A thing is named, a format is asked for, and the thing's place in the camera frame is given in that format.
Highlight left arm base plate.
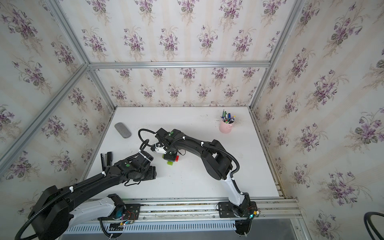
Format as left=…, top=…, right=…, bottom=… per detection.
left=101, top=204, right=141, bottom=221

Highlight white slotted cable duct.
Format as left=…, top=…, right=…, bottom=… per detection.
left=61, top=221, right=236, bottom=235

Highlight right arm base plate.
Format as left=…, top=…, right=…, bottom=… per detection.
left=217, top=199, right=260, bottom=219

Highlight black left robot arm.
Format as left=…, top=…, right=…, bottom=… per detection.
left=15, top=140, right=157, bottom=240

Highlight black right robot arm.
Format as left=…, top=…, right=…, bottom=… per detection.
left=138, top=128, right=259, bottom=220

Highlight coloured pens in cup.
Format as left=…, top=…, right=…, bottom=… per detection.
left=221, top=110, right=236, bottom=124

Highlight aluminium mounting rail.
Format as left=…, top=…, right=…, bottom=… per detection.
left=123, top=198, right=304, bottom=223

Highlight pink pen cup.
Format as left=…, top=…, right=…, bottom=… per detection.
left=219, top=119, right=235, bottom=134

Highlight grey whiteboard eraser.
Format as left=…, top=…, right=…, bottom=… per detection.
left=114, top=122, right=132, bottom=139

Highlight black chair edge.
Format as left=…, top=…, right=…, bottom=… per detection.
left=364, top=212, right=384, bottom=240

